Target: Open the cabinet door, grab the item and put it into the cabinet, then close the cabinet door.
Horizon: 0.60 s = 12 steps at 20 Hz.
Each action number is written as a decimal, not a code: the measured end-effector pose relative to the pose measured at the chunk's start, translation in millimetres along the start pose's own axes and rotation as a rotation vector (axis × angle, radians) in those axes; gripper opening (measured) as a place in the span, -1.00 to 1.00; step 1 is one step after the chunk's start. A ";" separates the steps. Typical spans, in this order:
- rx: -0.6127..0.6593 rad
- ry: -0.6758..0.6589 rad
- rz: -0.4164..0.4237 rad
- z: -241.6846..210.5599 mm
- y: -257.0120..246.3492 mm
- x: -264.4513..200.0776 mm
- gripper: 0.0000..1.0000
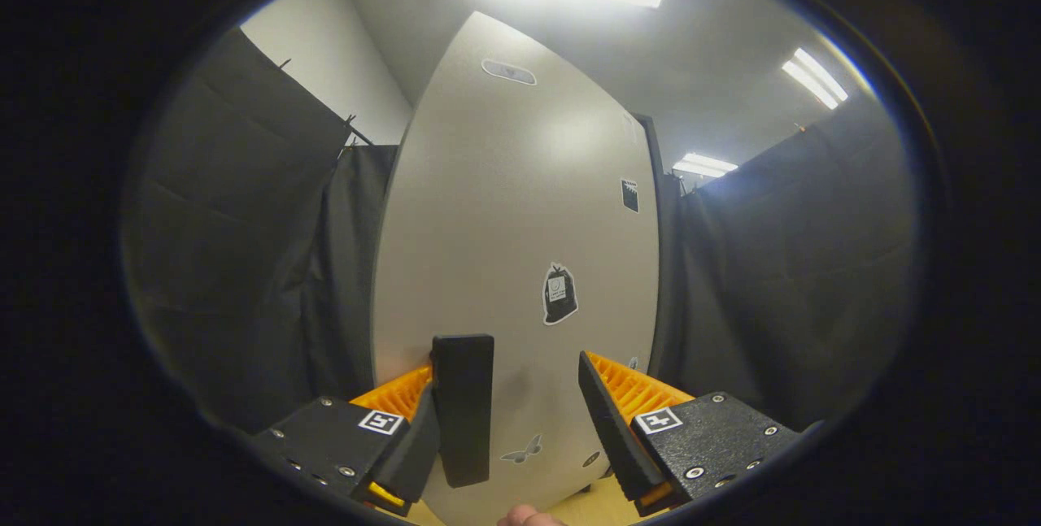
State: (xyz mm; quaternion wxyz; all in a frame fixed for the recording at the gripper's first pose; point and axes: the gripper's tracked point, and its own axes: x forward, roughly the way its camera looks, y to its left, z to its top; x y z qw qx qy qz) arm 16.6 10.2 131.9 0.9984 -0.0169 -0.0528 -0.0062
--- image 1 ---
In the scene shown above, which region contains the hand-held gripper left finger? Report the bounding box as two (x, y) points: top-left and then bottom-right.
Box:
(250, 363), (442, 518)

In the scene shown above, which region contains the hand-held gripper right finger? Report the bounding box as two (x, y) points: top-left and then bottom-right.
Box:
(577, 350), (824, 518)

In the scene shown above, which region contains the black door handle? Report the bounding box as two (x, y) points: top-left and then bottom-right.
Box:
(431, 334), (495, 488)

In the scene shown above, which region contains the grey cabinet door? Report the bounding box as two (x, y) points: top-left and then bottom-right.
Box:
(370, 11), (661, 526)

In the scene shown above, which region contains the black backdrop cloth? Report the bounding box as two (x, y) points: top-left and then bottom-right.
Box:
(122, 26), (921, 437)

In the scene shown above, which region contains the small ceiling light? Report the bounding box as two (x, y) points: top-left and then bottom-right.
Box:
(672, 152), (739, 180)

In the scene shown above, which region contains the long ceiling light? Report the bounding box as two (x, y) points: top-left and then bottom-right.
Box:
(781, 46), (850, 111)

